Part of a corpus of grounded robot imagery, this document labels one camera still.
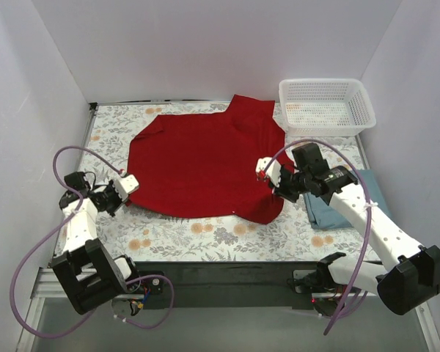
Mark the red t shirt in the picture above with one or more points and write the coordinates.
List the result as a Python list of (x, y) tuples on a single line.
[(203, 165)]

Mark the folded blue t shirt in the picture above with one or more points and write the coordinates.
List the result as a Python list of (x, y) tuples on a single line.
[(359, 205)]

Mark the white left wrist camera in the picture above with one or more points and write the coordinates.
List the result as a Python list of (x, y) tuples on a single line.
[(126, 185)]

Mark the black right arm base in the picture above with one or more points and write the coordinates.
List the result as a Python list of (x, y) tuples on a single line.
[(307, 279)]

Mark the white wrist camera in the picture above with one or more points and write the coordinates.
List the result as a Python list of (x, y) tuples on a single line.
[(268, 169), (126, 185)]

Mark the aluminium mounting rail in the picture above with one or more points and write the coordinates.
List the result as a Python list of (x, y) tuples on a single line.
[(372, 277)]

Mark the floral patterned table mat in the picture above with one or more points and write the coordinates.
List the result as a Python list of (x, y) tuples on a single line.
[(148, 236)]

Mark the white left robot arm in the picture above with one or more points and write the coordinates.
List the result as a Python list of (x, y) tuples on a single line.
[(88, 242)]

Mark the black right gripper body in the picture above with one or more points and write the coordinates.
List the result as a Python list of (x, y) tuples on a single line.
[(284, 188)]

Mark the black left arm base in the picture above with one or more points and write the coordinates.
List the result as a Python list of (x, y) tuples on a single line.
[(153, 285)]

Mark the white plastic basket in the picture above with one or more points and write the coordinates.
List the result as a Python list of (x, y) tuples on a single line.
[(320, 107)]

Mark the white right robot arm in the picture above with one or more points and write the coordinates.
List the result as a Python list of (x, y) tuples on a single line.
[(395, 248)]

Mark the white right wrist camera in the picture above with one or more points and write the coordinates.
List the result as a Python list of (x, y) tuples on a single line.
[(268, 169)]

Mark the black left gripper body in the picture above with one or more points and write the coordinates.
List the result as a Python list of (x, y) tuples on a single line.
[(114, 202)]

